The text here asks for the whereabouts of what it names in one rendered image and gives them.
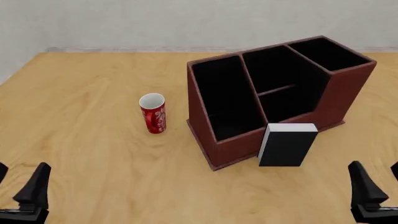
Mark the red patterned mug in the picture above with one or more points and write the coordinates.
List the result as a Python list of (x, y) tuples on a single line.
[(154, 116)]

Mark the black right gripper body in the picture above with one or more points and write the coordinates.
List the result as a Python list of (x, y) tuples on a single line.
[(376, 213)]

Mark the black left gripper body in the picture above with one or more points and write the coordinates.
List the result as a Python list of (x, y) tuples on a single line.
[(21, 215)]

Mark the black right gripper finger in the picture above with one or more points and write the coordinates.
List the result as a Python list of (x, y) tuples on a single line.
[(365, 186), (395, 170)]

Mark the red-brown desk caddy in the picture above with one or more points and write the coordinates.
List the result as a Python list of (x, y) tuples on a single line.
[(339, 93)]

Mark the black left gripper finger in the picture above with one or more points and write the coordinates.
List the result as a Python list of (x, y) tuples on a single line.
[(35, 186), (2, 170)]

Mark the black book with white pages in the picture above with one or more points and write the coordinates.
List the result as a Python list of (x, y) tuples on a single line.
[(284, 149)]

